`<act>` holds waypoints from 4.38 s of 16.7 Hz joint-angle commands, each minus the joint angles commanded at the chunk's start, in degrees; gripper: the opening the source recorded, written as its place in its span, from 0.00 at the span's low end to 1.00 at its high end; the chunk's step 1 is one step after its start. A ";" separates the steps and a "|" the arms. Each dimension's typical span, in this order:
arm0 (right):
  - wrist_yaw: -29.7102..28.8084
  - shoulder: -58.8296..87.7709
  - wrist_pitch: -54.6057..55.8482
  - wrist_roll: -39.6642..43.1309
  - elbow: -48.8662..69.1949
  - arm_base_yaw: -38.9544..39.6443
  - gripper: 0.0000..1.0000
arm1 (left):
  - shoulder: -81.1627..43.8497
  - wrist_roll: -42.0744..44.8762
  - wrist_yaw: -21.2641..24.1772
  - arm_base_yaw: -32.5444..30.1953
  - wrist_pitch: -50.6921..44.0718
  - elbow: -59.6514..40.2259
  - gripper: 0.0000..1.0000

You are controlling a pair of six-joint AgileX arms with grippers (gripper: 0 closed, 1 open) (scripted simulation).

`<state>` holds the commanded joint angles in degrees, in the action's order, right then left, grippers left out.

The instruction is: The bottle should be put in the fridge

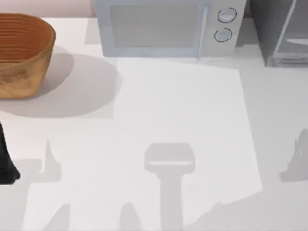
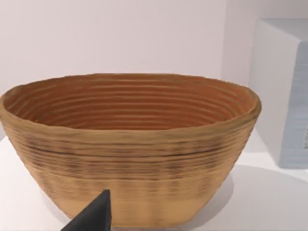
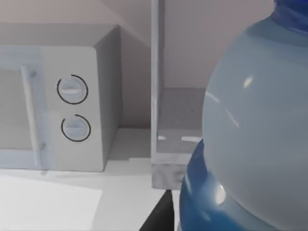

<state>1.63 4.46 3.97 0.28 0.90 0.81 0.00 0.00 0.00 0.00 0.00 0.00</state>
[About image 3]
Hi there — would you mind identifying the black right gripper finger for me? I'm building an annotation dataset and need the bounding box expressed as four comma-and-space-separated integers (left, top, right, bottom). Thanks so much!
139, 190, 175, 231

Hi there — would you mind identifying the pale blue water bottle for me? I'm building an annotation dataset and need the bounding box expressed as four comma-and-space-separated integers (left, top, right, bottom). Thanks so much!
177, 0, 308, 231

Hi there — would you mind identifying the grey cabinet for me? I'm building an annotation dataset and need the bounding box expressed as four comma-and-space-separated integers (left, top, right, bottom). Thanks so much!
150, 0, 207, 190

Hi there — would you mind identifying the round microwave knob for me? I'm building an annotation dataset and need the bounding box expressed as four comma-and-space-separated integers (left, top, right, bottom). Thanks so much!
61, 114, 91, 142
56, 74, 89, 105

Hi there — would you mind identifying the pale microwave oven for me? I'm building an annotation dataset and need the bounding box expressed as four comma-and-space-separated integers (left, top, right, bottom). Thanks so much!
0, 23, 125, 173

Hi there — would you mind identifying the microwave oven door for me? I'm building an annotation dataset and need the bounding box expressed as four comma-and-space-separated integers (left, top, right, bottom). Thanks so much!
0, 45, 57, 170

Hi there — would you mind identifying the microwave door handle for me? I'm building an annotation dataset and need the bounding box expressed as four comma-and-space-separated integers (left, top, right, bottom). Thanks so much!
20, 64, 46, 167

